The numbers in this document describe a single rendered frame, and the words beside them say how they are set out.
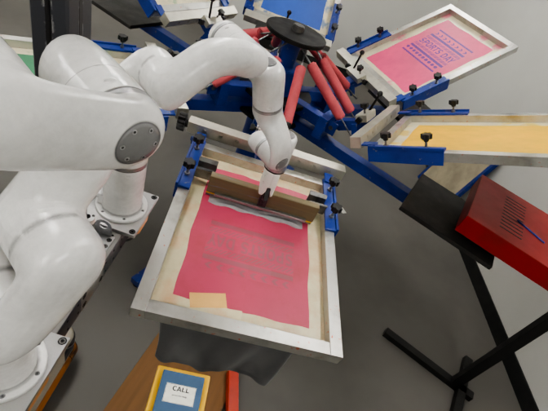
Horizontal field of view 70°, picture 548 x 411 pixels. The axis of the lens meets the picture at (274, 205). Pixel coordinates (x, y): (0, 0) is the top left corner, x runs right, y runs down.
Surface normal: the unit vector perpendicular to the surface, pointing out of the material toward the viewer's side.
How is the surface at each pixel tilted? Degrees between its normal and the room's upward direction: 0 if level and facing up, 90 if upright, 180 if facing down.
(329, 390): 0
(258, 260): 0
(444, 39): 32
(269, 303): 0
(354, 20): 90
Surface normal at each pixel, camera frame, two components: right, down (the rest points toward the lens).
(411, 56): -0.18, -0.55
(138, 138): 0.71, 0.56
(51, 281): 0.57, 0.53
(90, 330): 0.33, -0.70
